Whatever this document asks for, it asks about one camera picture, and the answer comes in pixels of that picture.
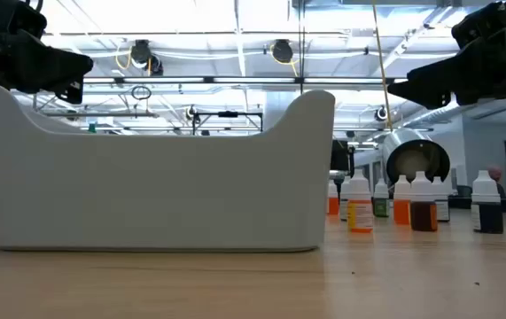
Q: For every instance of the white plastic storage bin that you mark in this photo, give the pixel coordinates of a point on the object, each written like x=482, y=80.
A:
x=146, y=190

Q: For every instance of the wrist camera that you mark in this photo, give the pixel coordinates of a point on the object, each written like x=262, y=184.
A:
x=487, y=22
x=17, y=17

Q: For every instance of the small green food coloring bottle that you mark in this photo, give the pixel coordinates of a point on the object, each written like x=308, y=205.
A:
x=381, y=207

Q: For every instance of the brown food coloring bottle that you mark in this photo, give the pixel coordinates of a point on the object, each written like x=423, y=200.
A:
x=423, y=217

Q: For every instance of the person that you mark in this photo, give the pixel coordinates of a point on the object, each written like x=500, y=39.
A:
x=495, y=173

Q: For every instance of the black food coloring bottle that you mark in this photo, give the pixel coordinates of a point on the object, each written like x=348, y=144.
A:
x=489, y=219

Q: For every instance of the small orange food coloring bottle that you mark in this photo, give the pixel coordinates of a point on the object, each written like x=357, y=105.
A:
x=333, y=206
x=402, y=212

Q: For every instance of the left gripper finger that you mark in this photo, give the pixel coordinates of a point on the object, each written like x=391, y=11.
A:
x=57, y=75
x=57, y=57

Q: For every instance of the black vertical pole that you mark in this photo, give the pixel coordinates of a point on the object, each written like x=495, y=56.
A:
x=301, y=44

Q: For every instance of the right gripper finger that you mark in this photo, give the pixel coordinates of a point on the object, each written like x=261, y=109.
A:
x=430, y=73
x=430, y=88

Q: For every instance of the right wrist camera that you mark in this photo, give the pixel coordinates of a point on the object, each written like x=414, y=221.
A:
x=487, y=22

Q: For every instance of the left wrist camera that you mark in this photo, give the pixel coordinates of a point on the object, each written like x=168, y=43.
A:
x=17, y=17

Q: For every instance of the white cylinder with dark opening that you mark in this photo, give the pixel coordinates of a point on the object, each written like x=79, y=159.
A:
x=396, y=146

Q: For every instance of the yellow-labelled food coloring bottle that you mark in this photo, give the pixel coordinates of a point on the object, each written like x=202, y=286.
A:
x=360, y=217

